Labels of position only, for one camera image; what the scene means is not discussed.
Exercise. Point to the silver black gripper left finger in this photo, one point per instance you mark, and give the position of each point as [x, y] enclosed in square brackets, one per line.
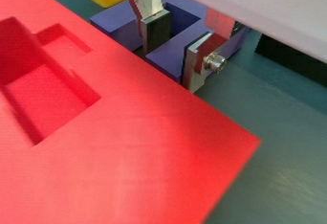
[154, 23]

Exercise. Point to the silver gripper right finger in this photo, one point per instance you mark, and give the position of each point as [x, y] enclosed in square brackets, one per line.
[204, 59]

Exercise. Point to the purple U-shaped block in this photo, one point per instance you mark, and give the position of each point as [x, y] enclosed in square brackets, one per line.
[117, 22]

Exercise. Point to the red board with cutouts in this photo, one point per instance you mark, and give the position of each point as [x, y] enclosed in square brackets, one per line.
[106, 143]

